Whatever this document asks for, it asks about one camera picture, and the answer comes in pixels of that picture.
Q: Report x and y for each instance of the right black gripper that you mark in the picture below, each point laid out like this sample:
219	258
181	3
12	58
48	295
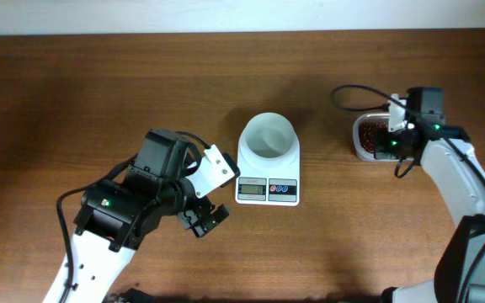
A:
385	143

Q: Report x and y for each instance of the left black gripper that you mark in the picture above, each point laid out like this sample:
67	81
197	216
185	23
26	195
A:
204	226

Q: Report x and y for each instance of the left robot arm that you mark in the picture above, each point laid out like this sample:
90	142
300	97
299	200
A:
105	239

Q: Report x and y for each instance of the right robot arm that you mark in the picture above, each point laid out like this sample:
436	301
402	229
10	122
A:
460	274

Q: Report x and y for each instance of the white digital kitchen scale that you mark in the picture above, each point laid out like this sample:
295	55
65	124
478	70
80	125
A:
268	181

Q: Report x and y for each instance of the red beans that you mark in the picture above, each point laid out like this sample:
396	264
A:
367	134

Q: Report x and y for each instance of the clear plastic bean container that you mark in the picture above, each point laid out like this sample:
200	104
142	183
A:
385	141

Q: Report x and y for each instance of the white round bowl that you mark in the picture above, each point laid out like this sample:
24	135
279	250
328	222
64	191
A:
269	135

